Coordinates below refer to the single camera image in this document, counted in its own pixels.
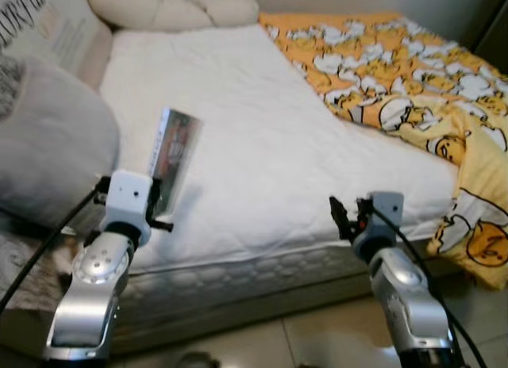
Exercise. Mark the dark cover book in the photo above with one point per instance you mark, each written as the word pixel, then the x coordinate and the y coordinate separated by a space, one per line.
pixel 176 158

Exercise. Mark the dark robot foot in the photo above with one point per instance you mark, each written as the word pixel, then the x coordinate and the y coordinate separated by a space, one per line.
pixel 197 361

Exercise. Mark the plain grey pillow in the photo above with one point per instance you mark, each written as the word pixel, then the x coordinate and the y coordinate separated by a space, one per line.
pixel 48 146

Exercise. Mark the beige braided bolster cushion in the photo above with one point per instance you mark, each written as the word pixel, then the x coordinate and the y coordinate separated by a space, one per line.
pixel 159 9

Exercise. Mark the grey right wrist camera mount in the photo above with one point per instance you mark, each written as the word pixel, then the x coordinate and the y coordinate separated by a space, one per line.
pixel 382 213

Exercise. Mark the white quilted mattress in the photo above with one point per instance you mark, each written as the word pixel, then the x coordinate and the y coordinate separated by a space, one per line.
pixel 262 146

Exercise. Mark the grey bed base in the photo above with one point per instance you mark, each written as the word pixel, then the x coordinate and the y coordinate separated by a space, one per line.
pixel 262 285

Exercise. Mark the dark cabinet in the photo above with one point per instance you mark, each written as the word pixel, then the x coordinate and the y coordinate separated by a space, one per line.
pixel 494 39

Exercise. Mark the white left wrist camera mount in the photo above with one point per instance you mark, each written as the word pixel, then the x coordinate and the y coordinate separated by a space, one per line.
pixel 127 201

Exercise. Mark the orange cartoon print blanket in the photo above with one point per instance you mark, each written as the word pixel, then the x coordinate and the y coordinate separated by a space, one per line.
pixel 413 82

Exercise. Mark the beige text print pillow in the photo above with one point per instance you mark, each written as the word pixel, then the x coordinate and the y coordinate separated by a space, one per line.
pixel 55 27

